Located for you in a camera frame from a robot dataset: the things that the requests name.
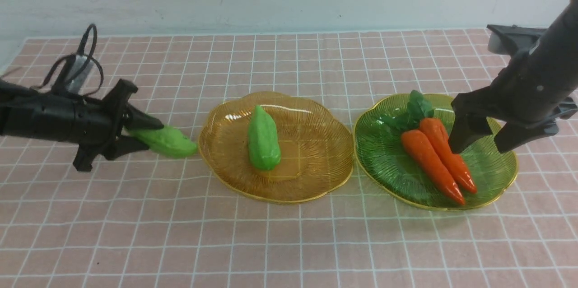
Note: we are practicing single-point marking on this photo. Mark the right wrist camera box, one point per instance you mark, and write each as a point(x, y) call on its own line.
point(508, 39)

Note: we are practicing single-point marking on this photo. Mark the green ribbed glass plate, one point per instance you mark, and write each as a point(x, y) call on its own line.
point(379, 152)

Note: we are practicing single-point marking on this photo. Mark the green toy cucumber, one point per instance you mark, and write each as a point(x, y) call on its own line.
point(168, 141)
point(263, 144)

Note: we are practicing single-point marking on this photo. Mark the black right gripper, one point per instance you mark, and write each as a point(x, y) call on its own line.
point(528, 95)

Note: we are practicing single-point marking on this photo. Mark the amber ribbed glass plate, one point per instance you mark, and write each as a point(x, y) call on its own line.
point(316, 148)

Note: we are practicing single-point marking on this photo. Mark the orange toy carrot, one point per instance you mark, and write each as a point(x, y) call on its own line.
point(400, 124)
point(428, 145)

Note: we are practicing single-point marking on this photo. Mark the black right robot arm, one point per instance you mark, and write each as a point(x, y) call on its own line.
point(562, 34)

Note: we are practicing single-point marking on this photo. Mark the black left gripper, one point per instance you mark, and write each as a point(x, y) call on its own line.
point(95, 125)

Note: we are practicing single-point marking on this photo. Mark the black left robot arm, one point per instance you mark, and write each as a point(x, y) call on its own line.
point(23, 111)

